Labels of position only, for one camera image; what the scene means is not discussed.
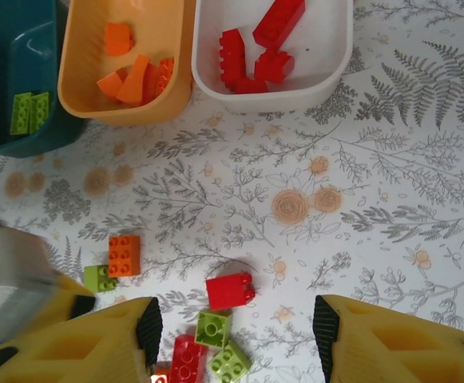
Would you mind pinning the small orange lego brick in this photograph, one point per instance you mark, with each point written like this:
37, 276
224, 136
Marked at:
117, 40
109, 84

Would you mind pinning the white plastic container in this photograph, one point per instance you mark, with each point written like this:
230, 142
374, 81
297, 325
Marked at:
319, 60

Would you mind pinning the red curved lego piece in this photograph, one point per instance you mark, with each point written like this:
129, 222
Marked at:
251, 85

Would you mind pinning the orange curved slope lego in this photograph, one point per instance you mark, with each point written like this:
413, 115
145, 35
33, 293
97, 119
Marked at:
133, 81

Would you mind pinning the long green lego brick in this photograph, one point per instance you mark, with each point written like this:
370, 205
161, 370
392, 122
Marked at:
21, 113
40, 111

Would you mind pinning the orange plastic container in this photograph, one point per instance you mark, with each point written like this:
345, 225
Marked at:
84, 60

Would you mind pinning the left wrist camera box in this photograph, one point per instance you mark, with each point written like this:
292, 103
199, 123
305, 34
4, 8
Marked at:
8, 279

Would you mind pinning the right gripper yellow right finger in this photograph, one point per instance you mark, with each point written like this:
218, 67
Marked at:
407, 351

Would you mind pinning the small red lego brick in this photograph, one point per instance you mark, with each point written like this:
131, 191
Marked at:
225, 293
273, 65

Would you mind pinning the floral white tablecloth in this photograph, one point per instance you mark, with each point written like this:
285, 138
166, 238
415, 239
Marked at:
295, 179

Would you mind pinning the long orange lego brick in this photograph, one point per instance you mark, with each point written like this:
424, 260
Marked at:
163, 76

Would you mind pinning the long red lego brick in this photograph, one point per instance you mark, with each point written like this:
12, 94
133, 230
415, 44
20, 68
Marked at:
277, 24
185, 359
231, 56

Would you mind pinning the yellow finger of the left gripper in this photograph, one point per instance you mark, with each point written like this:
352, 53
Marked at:
72, 289

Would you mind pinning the small green lego brick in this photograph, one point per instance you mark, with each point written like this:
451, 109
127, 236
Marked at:
211, 329
229, 365
96, 277

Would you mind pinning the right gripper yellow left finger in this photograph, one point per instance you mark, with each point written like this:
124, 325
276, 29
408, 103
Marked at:
76, 355

